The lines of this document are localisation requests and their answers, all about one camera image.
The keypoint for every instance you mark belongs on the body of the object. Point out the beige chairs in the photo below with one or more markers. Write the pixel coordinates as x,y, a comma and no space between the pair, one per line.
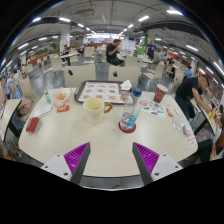
56,63

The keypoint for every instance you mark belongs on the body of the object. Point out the dark food tray with paper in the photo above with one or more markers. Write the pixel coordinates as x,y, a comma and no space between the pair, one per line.
100,92

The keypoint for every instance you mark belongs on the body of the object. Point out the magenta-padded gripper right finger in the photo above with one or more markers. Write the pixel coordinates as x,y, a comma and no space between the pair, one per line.
148,158

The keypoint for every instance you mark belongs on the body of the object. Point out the ceiling air conditioner unit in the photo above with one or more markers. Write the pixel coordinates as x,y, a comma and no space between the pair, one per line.
85,12

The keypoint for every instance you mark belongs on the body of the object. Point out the red wallet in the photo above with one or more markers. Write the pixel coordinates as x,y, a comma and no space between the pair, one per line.
32,124

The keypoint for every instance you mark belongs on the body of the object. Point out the red sauce packet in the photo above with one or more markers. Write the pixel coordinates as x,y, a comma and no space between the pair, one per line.
63,108

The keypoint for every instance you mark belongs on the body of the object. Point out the plastic bag with fries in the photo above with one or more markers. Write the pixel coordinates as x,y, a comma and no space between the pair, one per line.
61,97

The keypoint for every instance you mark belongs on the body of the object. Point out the clear bottle with blue cap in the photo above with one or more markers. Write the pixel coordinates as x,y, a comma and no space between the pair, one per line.
130,111

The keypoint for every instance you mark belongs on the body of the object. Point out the small teal bottle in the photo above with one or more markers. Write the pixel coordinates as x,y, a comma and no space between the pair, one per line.
48,98

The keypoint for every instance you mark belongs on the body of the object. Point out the small red packet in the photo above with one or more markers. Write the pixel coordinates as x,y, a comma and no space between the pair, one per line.
169,112

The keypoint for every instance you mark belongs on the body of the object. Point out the ceiling lights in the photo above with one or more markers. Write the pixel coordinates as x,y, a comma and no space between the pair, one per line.
144,18

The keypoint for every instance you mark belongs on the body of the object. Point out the crumpled white napkin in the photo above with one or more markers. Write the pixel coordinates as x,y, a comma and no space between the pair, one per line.
126,85

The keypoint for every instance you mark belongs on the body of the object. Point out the flat round red coaster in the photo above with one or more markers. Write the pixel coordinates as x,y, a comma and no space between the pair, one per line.
127,131

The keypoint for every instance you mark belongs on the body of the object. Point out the colourful printed leaflet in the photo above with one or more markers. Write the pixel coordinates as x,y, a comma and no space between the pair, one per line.
152,108

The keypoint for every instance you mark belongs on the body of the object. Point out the clear plastic bag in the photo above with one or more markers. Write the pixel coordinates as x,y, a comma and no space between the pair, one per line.
179,124

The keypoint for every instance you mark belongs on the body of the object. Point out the beige dining table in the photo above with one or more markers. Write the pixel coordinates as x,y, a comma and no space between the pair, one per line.
8,115

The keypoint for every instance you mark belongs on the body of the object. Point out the red paper cup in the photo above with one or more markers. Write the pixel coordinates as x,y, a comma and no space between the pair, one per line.
160,94

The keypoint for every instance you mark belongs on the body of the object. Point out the person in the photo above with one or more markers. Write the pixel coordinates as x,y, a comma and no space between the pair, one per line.
170,69
112,53
188,72
218,146
151,50
65,51
11,90
186,90

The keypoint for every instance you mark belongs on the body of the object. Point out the white printed card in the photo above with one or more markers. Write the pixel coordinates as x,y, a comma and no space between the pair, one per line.
42,111

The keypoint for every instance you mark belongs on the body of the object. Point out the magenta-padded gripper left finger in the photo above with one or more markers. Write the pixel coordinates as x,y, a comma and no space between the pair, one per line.
75,158

